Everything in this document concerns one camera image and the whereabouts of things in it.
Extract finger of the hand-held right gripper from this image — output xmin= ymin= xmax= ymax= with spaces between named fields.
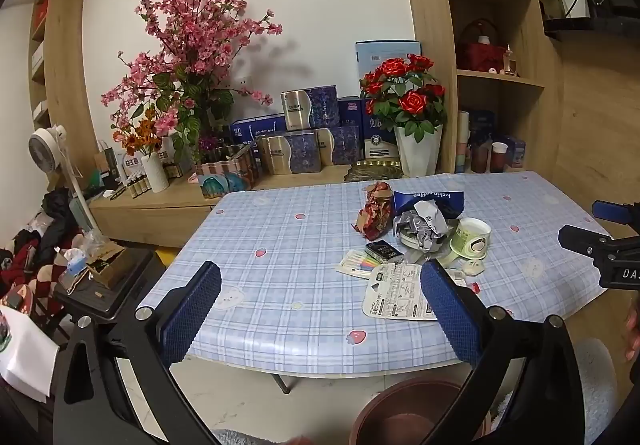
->
xmin=558 ymin=225 xmax=613 ymax=260
xmin=592 ymin=200 xmax=640 ymax=227

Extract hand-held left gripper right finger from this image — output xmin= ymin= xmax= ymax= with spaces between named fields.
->
xmin=419 ymin=259 xmax=583 ymax=445

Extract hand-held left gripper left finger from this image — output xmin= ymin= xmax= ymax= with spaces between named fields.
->
xmin=52 ymin=261 xmax=223 ymax=445

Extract white paper scrap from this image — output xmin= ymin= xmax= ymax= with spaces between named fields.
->
xmin=446 ymin=269 xmax=482 ymax=295

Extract white paper bowl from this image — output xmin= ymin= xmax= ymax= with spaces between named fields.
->
xmin=399 ymin=230 xmax=455 ymax=267

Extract white blister card packaging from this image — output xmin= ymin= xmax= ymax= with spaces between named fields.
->
xmin=362 ymin=262 xmax=443 ymax=322

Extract green white paper cup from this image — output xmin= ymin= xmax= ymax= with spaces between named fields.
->
xmin=448 ymin=217 xmax=492 ymax=261

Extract silver foil wrapper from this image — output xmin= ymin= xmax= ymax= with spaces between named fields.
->
xmin=392 ymin=201 xmax=451 ymax=252

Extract black tissue pack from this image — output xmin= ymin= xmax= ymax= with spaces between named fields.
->
xmin=365 ymin=240 xmax=404 ymax=262

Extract coloured marker pack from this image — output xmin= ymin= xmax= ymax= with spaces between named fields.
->
xmin=335 ymin=249 xmax=383 ymax=280

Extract brown round bin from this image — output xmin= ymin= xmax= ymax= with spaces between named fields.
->
xmin=354 ymin=376 xmax=471 ymax=445

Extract blue coffee bag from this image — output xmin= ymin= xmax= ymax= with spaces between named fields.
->
xmin=391 ymin=189 xmax=467 ymax=222

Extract red gold wrapper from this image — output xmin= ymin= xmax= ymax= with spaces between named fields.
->
xmin=354 ymin=181 xmax=397 ymax=236

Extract person's right hand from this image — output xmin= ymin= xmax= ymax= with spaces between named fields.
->
xmin=625 ymin=300 xmax=640 ymax=362

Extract black case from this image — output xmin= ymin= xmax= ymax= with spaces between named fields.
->
xmin=52 ymin=247 xmax=168 ymax=326

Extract open cardboard box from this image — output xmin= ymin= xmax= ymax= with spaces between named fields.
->
xmin=84 ymin=241 xmax=130 ymax=289

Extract wooden sideboard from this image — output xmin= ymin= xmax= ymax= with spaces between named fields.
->
xmin=89 ymin=165 xmax=353 ymax=250

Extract small blue carton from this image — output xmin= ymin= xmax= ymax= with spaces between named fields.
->
xmin=504 ymin=136 xmax=527 ymax=170

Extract white fluffy stool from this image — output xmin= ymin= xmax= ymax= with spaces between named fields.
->
xmin=570 ymin=337 xmax=619 ymax=445

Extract blue plaid tablecloth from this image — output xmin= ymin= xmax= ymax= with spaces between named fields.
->
xmin=135 ymin=170 xmax=613 ymax=373

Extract white ribbed vase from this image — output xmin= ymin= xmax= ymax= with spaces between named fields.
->
xmin=141 ymin=151 xmax=171 ymax=194

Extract patterned tissue box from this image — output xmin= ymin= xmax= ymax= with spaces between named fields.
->
xmin=194 ymin=144 xmax=259 ymax=200

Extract stack of pastel cups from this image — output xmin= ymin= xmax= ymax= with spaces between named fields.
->
xmin=456 ymin=111 xmax=472 ymax=174

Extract dark blue shelf box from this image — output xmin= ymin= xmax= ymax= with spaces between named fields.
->
xmin=467 ymin=110 xmax=497 ymax=142

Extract white green carton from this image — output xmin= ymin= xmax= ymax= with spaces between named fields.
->
xmin=116 ymin=147 xmax=146 ymax=182

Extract white angular flower pot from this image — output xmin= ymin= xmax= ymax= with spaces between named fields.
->
xmin=393 ymin=124 xmax=445 ymax=178

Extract gold decorative tray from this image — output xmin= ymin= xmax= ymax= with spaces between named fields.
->
xmin=344 ymin=160 xmax=403 ymax=183

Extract pile of clothes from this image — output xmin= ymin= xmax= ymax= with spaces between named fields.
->
xmin=0 ymin=187 xmax=86 ymax=326

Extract white paper sheet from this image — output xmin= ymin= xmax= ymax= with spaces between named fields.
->
xmin=0 ymin=305 xmax=62 ymax=401

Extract blue white emblem box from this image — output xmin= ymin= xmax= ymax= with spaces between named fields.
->
xmin=361 ymin=100 xmax=401 ymax=162

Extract orange artificial flowers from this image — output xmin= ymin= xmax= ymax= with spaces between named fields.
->
xmin=111 ymin=117 xmax=162 ymax=158

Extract gold and blue gift box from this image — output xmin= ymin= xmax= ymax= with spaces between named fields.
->
xmin=256 ymin=131 xmax=322 ymax=174
xmin=315 ymin=126 xmax=362 ymax=166
xmin=281 ymin=86 xmax=339 ymax=132

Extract flat dark blue box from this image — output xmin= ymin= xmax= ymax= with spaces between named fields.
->
xmin=230 ymin=114 xmax=287 ymax=146

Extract red gift basket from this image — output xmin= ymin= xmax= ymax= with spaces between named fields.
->
xmin=457 ymin=19 xmax=507 ymax=72

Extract red rose plant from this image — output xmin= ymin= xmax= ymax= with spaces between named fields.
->
xmin=360 ymin=54 xmax=448 ymax=144

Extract white standing fan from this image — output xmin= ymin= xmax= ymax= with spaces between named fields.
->
xmin=27 ymin=124 xmax=101 ymax=233

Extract small dark blue box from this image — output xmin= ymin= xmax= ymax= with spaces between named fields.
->
xmin=337 ymin=96 xmax=363 ymax=128

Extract narrow wooden shelf unit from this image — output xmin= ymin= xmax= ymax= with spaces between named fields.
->
xmin=27 ymin=0 xmax=96 ymax=190

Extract large light blue box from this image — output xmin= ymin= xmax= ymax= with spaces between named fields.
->
xmin=355 ymin=41 xmax=422 ymax=93

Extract pink blossom arrangement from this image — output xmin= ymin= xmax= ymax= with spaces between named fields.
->
xmin=100 ymin=0 xmax=283 ymax=166

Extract black wall shelf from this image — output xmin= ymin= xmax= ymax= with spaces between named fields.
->
xmin=542 ymin=5 xmax=640 ymax=43

